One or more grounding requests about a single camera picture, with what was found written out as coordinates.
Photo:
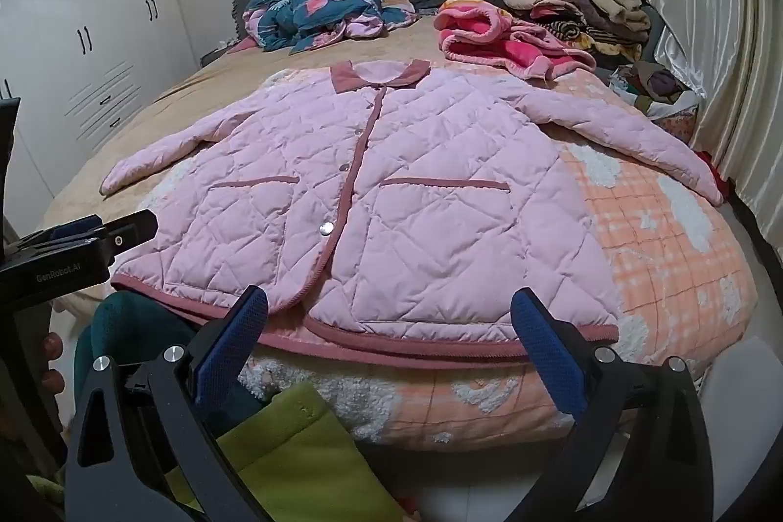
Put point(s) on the blue flamingo-print quilt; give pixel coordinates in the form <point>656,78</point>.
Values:
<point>306,8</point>

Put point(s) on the white satin curtain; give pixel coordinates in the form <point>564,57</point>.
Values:
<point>722,8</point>

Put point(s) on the white wardrobe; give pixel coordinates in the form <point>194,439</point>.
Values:
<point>92,8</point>

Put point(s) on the person's left hand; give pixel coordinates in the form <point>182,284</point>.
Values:
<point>54,346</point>

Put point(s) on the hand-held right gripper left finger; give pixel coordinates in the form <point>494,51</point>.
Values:
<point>235,338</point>

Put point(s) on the pink fleece robe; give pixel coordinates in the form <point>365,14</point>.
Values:
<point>483,33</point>

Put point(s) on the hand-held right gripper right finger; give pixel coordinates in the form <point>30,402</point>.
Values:
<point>547,351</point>

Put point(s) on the pink quilted jacket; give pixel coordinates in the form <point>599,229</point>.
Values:
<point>428,161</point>

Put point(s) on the orange plaid blanket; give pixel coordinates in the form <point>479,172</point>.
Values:
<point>660,265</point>

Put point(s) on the person's teal clothing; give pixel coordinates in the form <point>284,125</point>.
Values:
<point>134,320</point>

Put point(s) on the red plastic bag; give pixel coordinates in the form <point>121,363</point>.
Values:
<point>716,170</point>

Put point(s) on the tan printed pillow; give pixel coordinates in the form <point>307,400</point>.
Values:
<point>397,2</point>

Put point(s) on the floral basket of clothes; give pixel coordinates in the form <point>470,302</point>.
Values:
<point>654,85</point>

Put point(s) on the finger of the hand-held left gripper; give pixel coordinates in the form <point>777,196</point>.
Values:
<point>67,229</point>
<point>134,229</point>

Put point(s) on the person's yellow-green clothing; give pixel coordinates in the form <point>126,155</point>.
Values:
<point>293,436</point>

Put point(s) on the pile of folded clothes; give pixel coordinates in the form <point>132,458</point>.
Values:
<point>587,8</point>

